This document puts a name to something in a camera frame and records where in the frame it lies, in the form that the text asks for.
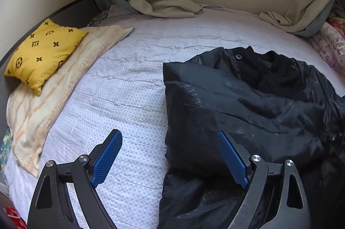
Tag yellow patterned pillow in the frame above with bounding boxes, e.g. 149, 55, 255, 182
4, 18, 89, 96

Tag pale purple floral blanket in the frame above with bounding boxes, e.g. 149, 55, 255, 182
309, 17, 345, 76

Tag orange floral cloth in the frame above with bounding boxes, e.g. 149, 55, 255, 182
325, 15, 345, 31

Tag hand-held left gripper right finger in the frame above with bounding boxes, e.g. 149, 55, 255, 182
217, 131, 312, 229

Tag cream patterned cloth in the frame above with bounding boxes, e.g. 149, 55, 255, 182
6, 25, 134, 178

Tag white dotted bedsheet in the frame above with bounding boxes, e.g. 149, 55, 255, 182
5, 4, 345, 229

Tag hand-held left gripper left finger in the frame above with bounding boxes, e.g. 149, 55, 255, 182
27, 129, 123, 229

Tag grey patterned cloth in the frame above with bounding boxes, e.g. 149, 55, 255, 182
88, 4, 115, 28

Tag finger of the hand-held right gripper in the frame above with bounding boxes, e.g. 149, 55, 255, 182
321, 131, 345, 143

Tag black jacket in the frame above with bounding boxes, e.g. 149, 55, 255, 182
158, 46, 345, 229

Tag teal floral sheet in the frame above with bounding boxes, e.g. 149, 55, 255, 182
0, 128, 14, 184

